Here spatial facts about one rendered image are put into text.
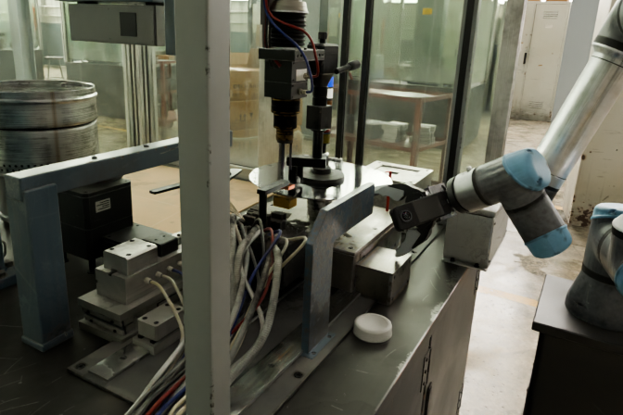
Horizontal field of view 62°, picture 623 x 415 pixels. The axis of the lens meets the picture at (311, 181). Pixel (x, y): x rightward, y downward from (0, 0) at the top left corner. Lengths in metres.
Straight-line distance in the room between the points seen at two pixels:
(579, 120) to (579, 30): 4.47
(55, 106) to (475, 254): 1.08
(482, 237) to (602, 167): 2.92
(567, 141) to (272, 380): 0.67
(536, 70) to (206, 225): 9.05
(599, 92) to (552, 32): 8.38
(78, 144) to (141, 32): 0.40
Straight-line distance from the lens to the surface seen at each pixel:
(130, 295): 0.97
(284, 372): 0.87
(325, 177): 1.16
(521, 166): 0.92
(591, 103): 1.06
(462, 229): 1.28
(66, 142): 1.45
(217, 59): 0.50
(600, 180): 4.17
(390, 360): 0.93
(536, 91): 9.48
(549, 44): 9.44
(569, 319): 1.18
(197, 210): 0.53
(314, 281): 0.85
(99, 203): 1.19
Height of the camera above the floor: 1.27
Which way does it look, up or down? 16 degrees down
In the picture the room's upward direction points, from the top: 3 degrees clockwise
